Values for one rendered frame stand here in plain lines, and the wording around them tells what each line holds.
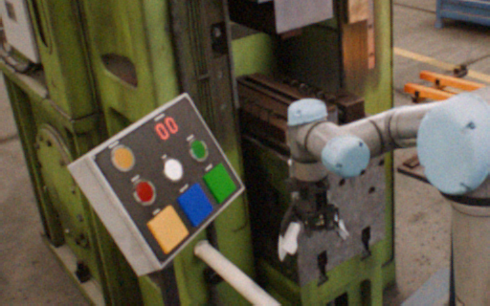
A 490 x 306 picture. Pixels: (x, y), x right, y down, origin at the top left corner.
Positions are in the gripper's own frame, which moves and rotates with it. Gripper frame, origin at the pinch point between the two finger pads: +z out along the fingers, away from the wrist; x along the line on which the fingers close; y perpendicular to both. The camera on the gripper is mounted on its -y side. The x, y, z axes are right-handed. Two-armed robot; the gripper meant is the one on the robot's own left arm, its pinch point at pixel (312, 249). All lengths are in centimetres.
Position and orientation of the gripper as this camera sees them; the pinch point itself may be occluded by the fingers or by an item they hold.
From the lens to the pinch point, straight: 143.5
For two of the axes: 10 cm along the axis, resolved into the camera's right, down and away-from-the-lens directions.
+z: 0.6, 9.2, 3.9
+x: 9.1, -2.1, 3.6
